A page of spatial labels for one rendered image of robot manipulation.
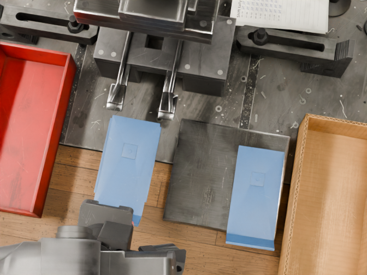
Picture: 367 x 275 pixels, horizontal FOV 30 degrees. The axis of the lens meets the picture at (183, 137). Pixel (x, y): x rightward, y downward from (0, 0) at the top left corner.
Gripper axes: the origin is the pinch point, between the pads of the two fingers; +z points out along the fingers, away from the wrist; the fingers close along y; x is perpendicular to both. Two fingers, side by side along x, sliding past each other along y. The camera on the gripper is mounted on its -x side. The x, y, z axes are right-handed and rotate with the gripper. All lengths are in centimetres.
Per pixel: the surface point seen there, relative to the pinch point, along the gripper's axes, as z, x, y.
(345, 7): 29, -29, 31
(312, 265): 7.3, -29.5, -5.1
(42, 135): 14.9, 14.6, 4.7
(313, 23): 22.5, -23.9, 28.5
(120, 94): 11.0, 3.0, 14.5
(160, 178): 13.1, -4.9, 1.9
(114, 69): 16.6, 5.2, 16.9
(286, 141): 15.4, -22.8, 10.9
